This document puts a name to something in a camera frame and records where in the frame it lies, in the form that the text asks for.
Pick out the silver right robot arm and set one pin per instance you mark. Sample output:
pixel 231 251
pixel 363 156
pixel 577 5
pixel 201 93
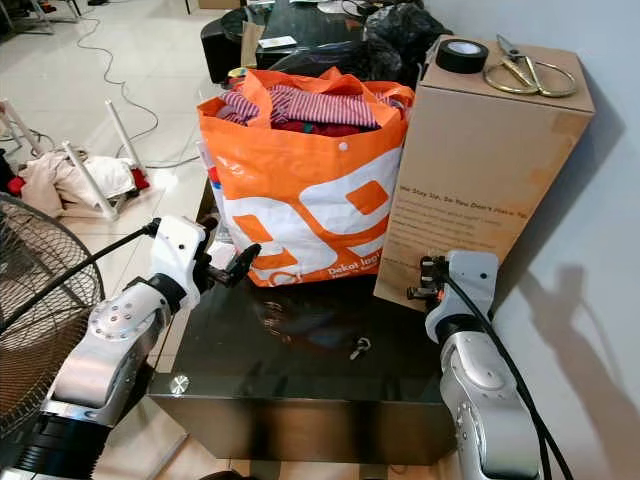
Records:
pixel 485 400

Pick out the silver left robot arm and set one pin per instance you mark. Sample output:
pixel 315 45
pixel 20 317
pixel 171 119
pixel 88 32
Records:
pixel 105 345

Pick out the orange white shopping bag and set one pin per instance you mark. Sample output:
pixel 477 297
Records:
pixel 310 205

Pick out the small metal key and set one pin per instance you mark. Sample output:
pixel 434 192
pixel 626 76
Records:
pixel 359 348

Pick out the tall brown cardboard box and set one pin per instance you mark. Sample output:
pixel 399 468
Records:
pixel 480 180

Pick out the white folding rack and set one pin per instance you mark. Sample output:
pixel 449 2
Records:
pixel 125 140

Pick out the black glass table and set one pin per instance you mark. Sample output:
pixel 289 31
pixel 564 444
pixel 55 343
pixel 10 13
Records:
pixel 290 390

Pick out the beige clothes pile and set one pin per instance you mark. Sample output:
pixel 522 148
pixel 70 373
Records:
pixel 60 180

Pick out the red white striped cloth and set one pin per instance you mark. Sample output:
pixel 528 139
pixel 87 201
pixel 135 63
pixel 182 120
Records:
pixel 320 105

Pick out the brown paper bag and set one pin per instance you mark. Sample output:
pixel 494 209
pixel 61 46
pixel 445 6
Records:
pixel 251 45

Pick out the black tape roll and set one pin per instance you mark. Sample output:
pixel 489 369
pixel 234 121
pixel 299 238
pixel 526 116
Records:
pixel 448 62

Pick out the black plastic garbage bag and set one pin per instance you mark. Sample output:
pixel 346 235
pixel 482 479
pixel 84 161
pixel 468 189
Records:
pixel 405 35

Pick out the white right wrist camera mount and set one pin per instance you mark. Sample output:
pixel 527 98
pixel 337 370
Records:
pixel 468 285

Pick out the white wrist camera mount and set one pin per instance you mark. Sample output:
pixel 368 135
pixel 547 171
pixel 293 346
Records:
pixel 178 250
pixel 468 285

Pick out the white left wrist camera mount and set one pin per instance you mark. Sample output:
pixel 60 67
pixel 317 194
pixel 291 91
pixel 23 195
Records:
pixel 178 250

